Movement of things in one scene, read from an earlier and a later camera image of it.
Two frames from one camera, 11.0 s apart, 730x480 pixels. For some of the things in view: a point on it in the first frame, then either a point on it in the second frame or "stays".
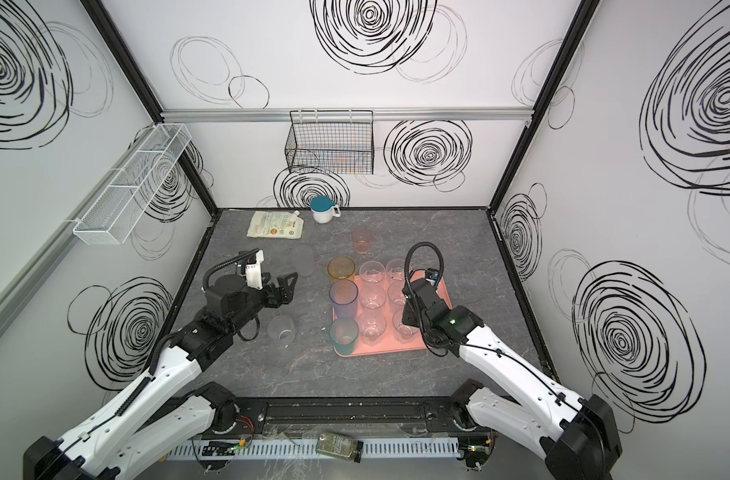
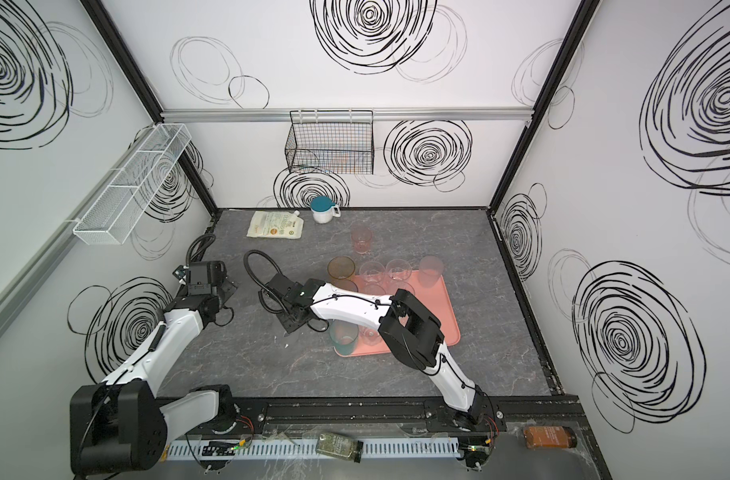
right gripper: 412,312 to 289,318
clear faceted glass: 372,272 stays
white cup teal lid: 324,209 stays
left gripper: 277,291 to 198,279
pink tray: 367,315 stays
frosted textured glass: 301,259 to 430,271
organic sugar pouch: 276,224 stays
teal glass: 343,333 stays
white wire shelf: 117,210 stays
